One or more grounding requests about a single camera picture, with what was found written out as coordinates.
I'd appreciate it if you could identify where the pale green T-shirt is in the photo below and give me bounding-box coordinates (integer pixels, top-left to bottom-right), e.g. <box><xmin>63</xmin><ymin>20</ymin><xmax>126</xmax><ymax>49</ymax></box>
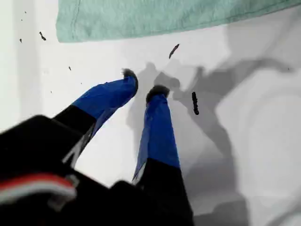
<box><xmin>55</xmin><ymin>0</ymin><xmax>301</xmax><ymax>44</ymax></box>

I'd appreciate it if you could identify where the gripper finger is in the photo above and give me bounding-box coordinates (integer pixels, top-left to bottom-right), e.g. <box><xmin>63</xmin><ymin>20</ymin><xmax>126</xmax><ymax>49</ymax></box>
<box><xmin>51</xmin><ymin>68</ymin><xmax>139</xmax><ymax>170</ymax></box>
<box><xmin>131</xmin><ymin>85</ymin><xmax>195</xmax><ymax>226</ymax></box>

